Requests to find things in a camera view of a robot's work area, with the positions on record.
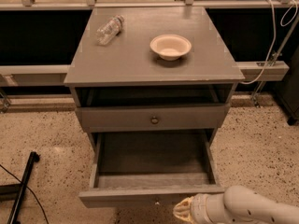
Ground black floor cable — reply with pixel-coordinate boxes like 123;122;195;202
0;163;50;224

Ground dark cart at right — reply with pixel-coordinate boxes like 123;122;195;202
276;47;299;126

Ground metal railing frame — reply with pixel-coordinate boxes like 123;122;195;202
0;0;299;114

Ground grey top drawer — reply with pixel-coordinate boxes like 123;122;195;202
76;105;230;133

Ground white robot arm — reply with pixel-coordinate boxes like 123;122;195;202
173;186;299;224

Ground black stand leg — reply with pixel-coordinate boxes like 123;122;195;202
0;151;39;224

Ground white cable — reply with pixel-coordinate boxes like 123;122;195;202
239;0;299;86

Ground clear plastic water bottle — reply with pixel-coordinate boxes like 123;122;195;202
96;15;124;46

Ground grey drawer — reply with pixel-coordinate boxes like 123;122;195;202
79;130;223;208
76;105;230;133

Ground white paper bowl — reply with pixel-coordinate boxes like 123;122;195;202
149;35;192;61

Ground grey wooden drawer cabinet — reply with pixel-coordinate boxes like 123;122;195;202
64;7;244;146

